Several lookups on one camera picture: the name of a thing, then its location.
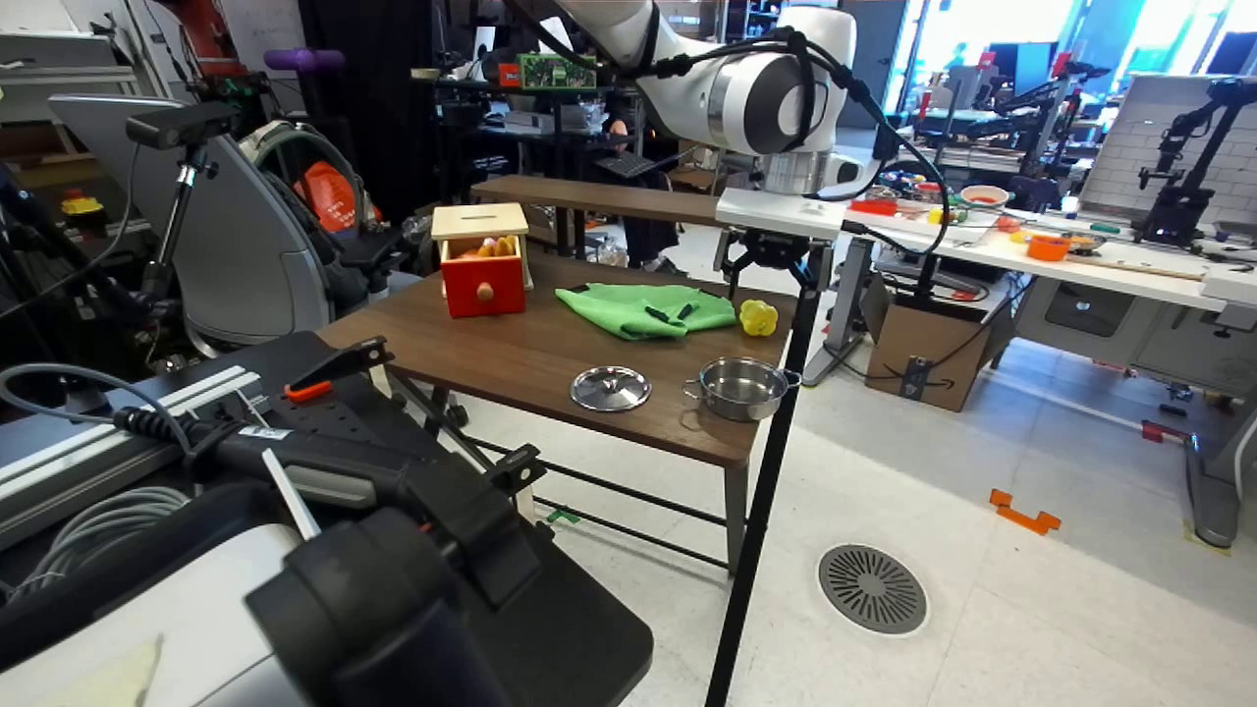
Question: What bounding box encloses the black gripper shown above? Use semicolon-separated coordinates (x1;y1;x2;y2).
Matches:
720;232;800;285

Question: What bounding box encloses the yellow object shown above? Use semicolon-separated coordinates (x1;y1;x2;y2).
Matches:
737;298;779;338

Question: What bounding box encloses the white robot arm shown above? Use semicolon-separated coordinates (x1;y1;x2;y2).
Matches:
559;0;862;243

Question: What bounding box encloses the black tripod pole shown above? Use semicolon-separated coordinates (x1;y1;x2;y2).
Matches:
703;243;830;707

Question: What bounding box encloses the wooden table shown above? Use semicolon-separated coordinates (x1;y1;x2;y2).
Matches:
320;255;787;569

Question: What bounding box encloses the green cloth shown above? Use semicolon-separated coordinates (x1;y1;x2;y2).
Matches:
559;284;736;343

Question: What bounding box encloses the metal bowl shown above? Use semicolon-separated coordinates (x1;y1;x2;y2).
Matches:
693;361;791;424

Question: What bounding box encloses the cardboard box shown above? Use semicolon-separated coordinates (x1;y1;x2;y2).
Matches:
866;298;994;412

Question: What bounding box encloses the round metal lid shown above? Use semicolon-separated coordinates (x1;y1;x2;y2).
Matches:
569;366;651;412

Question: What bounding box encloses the white long workbench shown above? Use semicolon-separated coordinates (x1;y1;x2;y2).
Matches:
823;192;1257;395

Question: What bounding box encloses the red wooden drawer box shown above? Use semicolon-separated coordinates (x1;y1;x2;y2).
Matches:
431;205;531;317

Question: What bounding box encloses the orange floor marker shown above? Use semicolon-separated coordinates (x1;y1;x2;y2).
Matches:
991;486;1062;535

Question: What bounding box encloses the round floor drain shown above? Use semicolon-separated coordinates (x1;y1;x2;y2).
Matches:
816;545;927;635

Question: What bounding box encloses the orange black clamp left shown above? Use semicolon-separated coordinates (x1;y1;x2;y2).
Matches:
283;338;388;404

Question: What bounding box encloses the grey exercise machine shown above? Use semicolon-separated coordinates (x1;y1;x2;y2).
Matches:
49;93;400;346

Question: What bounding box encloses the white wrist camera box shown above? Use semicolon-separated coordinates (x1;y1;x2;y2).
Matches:
714;187;849;239

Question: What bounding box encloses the black camera in foreground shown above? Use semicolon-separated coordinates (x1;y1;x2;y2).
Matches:
244;510;514;707

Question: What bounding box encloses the coiled grey cable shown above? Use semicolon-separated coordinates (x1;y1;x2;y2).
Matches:
12;483;195;594

